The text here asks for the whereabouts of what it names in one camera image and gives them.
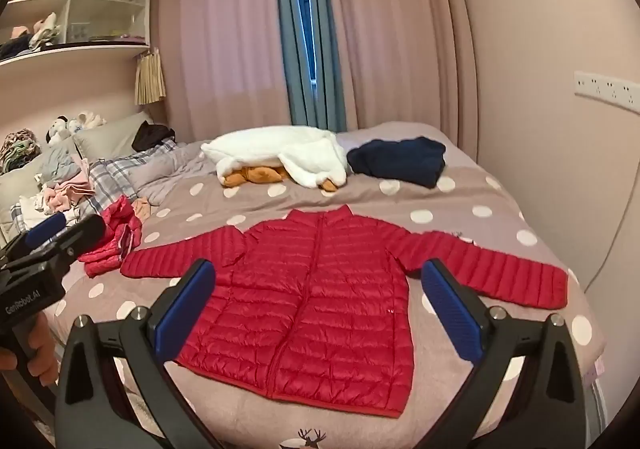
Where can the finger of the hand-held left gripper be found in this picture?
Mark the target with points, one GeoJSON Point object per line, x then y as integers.
{"type": "Point", "coordinates": [45, 228]}
{"type": "Point", "coordinates": [82, 231]}

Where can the blue-grey curtain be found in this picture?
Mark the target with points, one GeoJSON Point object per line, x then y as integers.
{"type": "Point", "coordinates": [330, 79]}

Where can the black and white plush toy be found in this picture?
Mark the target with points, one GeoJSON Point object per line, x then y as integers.
{"type": "Point", "coordinates": [60, 127]}

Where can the clear plastic box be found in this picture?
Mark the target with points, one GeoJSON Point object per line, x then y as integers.
{"type": "Point", "coordinates": [77, 31]}

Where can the plaid and lilac quilt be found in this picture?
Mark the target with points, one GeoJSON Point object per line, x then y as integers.
{"type": "Point", "coordinates": [112, 174]}

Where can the person's left hand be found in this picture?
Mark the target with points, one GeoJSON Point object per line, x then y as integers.
{"type": "Point", "coordinates": [37, 351]}

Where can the peach garment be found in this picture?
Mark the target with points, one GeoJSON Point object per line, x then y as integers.
{"type": "Point", "coordinates": [142, 209]}

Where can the black garment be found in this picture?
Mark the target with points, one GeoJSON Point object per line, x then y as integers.
{"type": "Point", "coordinates": [152, 135]}

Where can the window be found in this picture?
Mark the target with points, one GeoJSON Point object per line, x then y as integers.
{"type": "Point", "coordinates": [304, 4]}

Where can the navy fleece garment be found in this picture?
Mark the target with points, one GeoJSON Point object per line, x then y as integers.
{"type": "Point", "coordinates": [400, 160]}

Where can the pink curtain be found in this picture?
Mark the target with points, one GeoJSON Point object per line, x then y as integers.
{"type": "Point", "coordinates": [225, 29]}
{"type": "Point", "coordinates": [400, 39]}

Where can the white wall socket strip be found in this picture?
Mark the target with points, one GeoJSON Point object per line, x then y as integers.
{"type": "Point", "coordinates": [607, 86]}

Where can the grey-blue garment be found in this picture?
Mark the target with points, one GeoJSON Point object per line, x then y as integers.
{"type": "Point", "coordinates": [57, 161]}

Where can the white fleece garment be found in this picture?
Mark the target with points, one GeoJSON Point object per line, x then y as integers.
{"type": "Point", "coordinates": [290, 149]}

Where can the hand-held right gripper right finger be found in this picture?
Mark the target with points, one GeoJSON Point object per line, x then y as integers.
{"type": "Point", "coordinates": [445, 311]}

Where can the folded pink-red down jacket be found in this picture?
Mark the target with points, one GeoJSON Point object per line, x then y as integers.
{"type": "Point", "coordinates": [112, 239]}

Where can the red down jacket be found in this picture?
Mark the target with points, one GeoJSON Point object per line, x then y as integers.
{"type": "Point", "coordinates": [310, 299]}

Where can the pile of pink grey clothes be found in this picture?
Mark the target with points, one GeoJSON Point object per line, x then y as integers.
{"type": "Point", "coordinates": [70, 191]}

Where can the beige pleated cloth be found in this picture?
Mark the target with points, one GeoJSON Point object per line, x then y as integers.
{"type": "Point", "coordinates": [150, 76]}

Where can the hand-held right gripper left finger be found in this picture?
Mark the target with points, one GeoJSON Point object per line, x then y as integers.
{"type": "Point", "coordinates": [185, 311]}

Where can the white wall shelf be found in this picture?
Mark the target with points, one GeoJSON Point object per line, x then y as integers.
{"type": "Point", "coordinates": [105, 14]}

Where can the floral patterned cushion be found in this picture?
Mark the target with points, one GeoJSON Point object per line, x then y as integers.
{"type": "Point", "coordinates": [17, 148]}

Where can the orange plush toy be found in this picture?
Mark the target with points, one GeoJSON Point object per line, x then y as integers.
{"type": "Point", "coordinates": [255, 175]}

